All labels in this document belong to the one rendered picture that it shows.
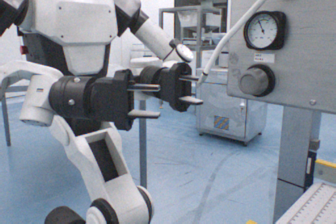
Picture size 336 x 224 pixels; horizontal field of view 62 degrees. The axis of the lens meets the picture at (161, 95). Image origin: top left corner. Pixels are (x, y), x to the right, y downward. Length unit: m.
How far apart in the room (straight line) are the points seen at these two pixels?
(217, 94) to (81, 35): 2.24
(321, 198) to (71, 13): 0.75
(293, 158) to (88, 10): 0.68
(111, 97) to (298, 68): 0.36
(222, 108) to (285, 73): 2.69
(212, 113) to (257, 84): 2.77
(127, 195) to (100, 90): 0.42
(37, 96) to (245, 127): 2.49
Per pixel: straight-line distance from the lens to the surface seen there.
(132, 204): 0.88
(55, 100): 0.59
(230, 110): 2.94
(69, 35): 0.87
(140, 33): 1.06
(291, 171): 0.68
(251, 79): 0.28
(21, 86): 1.66
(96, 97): 0.56
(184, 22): 4.10
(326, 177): 0.64
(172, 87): 0.68
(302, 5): 0.29
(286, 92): 0.29
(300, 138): 0.65
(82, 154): 0.89
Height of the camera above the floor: 1.11
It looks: 12 degrees down
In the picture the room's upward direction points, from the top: straight up
